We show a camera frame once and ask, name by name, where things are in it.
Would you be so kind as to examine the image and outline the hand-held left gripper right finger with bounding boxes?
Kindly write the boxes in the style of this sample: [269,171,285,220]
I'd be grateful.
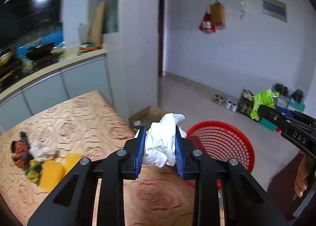
[175,126,289,226]

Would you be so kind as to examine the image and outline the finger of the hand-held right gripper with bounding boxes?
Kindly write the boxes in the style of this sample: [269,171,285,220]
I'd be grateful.
[257,105,297,135]
[276,106,316,130]

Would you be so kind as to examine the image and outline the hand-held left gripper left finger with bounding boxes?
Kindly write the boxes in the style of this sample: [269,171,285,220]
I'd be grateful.
[27,127,147,226]

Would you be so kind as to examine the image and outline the green snack wrapper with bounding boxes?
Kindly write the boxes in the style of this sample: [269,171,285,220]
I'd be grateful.
[250,89,280,119]

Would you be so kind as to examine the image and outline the white paper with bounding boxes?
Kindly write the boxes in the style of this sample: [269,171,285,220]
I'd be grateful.
[144,113,187,168]

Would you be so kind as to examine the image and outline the red plastic mesh basket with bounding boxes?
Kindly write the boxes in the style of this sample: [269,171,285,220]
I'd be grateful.
[186,121,255,189]

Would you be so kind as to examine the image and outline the white plastic bag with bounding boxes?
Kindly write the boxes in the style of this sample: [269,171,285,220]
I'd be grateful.
[29,139,60,162]

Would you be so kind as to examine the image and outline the green yellow wrapper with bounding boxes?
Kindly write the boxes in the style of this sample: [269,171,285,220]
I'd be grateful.
[25,159,45,184]

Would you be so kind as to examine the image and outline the orange brown wrapper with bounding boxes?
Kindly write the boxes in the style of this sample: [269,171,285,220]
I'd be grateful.
[11,131,34,167]

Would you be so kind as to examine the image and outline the person's right hand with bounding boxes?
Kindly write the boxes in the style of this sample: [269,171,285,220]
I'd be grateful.
[294,153,309,198]

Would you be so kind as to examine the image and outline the stack of shoe boxes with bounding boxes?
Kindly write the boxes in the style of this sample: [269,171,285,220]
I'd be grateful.
[258,98,307,133]

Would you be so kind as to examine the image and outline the dark grey shoe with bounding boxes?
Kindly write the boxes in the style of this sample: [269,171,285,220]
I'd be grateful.
[291,89,305,103]

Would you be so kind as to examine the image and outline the cluster of assorted shoes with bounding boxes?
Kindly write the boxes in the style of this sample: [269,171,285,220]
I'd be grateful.
[241,90,255,115]

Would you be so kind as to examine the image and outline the cardboard box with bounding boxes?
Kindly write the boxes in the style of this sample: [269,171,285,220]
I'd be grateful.
[128,105,168,130]

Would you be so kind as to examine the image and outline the rose patterned tablecloth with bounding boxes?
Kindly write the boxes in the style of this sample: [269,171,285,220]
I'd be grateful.
[0,90,223,226]

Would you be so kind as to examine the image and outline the kitchen counter cabinet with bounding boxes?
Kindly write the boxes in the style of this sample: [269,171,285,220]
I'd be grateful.
[0,48,119,133]

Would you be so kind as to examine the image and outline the grey electrical panel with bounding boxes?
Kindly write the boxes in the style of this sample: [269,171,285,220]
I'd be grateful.
[262,0,287,23]

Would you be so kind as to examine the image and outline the red hanging bag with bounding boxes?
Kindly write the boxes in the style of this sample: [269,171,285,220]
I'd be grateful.
[199,11,218,34]

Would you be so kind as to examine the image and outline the brown paper bag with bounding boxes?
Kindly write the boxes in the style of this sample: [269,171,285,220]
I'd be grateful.
[210,2,226,27]

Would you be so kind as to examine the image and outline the small orange tray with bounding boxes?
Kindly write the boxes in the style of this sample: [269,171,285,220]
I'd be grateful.
[79,43,100,51]

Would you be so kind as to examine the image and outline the dark wooden door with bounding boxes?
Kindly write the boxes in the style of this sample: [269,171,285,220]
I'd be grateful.
[158,0,165,78]

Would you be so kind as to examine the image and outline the translucent plastic bottle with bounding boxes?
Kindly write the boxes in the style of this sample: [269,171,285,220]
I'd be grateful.
[78,24,89,45]

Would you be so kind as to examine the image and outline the black gas stove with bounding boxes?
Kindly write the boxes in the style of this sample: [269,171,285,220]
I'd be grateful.
[0,56,60,81]

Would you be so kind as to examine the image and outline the wooden cutting board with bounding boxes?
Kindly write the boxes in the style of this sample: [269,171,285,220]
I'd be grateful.
[89,1,106,47]

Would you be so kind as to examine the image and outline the black wok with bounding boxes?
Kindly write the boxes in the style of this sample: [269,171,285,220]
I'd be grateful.
[25,41,56,61]

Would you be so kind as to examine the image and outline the black range hood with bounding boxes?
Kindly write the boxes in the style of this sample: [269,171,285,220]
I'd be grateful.
[0,0,63,49]

